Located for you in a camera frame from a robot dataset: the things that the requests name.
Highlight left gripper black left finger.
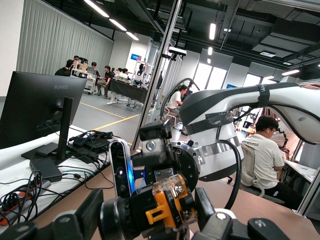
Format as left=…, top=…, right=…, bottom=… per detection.
left=0, top=188, right=104, bottom=240

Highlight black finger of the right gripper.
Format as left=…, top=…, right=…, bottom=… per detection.
left=131, top=120, right=176, bottom=179

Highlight orange and black switch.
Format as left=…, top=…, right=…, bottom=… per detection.
left=99, top=174, right=200, bottom=240

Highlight black flat power bricks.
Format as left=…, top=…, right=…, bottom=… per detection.
left=68, top=130, right=113, bottom=157

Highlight aluminium vertical post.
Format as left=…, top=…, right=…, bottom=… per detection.
left=130, top=0, right=184, bottom=151

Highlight grey curtain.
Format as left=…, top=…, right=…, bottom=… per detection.
left=16, top=0, right=115, bottom=76

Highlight black Huawei monitor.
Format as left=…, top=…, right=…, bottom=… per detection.
left=0, top=71, right=100, bottom=163

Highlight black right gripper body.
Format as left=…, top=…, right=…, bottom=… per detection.
left=172, top=141, right=201, bottom=186

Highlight person in black clothing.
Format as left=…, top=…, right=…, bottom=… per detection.
left=54, top=59, right=75, bottom=77

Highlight seated person with headset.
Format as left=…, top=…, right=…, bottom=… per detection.
left=166, top=84, right=189, bottom=118

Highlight black draped table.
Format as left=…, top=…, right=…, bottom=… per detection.
left=107, top=78, right=149, bottom=104

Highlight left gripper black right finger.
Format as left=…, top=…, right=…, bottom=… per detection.
left=192, top=187, right=300, bottom=240

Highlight white overhead camera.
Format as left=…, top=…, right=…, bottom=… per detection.
left=161, top=46, right=188, bottom=62

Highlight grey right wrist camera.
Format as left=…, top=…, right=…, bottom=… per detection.
left=108, top=138, right=136, bottom=200

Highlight aluminium frame leg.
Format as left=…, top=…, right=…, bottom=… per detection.
left=294, top=163, right=320, bottom=221

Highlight seated person black shirt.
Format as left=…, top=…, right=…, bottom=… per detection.
left=96, top=65, right=114, bottom=98

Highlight person in white T-shirt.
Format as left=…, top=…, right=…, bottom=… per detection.
left=239, top=115, right=305, bottom=211

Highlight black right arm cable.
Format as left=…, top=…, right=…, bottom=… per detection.
left=214, top=104, right=244, bottom=210

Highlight black docking box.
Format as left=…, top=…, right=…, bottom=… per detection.
left=29, top=157, right=63, bottom=183

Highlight white desk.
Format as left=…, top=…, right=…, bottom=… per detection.
left=282, top=159, right=320, bottom=185

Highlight tangled black cables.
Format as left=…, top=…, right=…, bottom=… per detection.
left=0, top=124, right=112, bottom=227

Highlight orange and black power strip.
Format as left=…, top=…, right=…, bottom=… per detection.
left=0, top=179, right=52, bottom=227

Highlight person in white top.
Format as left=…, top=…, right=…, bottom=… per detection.
left=116, top=67, right=130, bottom=80

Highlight wooden chair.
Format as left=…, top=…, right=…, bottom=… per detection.
left=162, top=106, right=181, bottom=131

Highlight white office chair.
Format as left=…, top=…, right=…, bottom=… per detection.
left=226, top=142, right=286, bottom=205

